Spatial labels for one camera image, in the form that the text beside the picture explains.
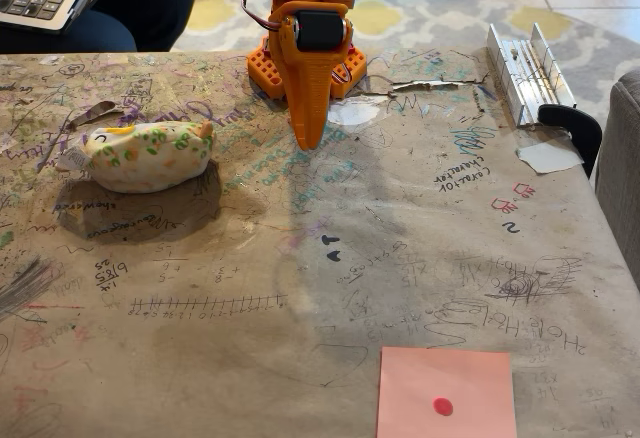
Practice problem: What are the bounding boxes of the white plush toy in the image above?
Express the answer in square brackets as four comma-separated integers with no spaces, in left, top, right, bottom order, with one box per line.
[55,120,217,195]

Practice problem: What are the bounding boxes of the orange grid robot base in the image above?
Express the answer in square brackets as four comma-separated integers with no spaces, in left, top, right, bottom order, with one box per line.
[247,40,369,100]

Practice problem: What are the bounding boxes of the grey yellow patterned rug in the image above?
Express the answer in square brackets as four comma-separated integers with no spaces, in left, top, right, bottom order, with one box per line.
[172,0,640,127]

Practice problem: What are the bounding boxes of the person's leg blue trousers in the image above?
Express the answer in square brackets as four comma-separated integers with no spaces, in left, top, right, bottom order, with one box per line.
[0,0,197,55]

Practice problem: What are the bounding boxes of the white tape piece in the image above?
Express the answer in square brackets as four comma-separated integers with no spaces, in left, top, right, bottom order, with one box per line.
[516,140,585,175]

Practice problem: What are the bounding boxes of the scribbled brown paper table cover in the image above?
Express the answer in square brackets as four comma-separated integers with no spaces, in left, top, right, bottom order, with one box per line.
[0,46,640,438]

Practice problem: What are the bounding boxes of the grey sofa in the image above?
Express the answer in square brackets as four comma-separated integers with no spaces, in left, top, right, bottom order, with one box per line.
[594,68,640,292]

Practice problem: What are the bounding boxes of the pink sticky note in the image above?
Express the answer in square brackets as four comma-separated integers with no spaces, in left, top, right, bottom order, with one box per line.
[375,346,518,438]

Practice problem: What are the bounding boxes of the black clamp handle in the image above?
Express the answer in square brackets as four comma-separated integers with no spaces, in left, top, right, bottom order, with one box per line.
[537,103,604,180]

